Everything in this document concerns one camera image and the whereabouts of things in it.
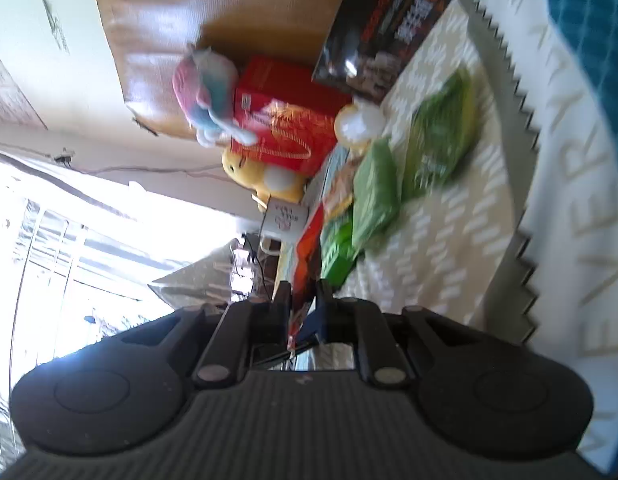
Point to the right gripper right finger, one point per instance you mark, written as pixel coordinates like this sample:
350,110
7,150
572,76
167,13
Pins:
336,317

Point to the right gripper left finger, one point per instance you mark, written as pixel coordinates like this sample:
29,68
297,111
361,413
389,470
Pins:
269,330

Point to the red orange chip bag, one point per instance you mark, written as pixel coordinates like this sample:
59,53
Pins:
304,275

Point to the bright green snack bag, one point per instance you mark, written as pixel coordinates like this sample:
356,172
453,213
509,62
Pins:
338,255

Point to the green snack packet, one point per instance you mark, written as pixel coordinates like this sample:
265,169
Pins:
375,194

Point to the green yellow snack bag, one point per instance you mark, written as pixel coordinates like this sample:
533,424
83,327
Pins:
442,131

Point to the black storage box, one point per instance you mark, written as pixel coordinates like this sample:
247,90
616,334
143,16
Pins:
372,41

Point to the white mug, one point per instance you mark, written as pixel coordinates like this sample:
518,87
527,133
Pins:
284,222

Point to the beige patterned blanket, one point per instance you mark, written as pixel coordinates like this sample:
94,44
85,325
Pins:
445,247

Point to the yellow plush toy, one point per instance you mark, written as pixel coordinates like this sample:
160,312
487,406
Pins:
265,180

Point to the white round plush ball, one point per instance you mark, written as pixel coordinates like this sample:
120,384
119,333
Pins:
357,125

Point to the red gift bag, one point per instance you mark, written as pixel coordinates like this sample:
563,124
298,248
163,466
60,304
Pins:
292,116

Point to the pink blue plush toy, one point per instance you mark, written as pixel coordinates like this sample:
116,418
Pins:
204,84

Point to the white lettered blanket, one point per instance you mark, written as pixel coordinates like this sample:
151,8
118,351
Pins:
569,223

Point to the wooden headboard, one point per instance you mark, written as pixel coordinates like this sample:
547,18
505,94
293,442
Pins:
148,38

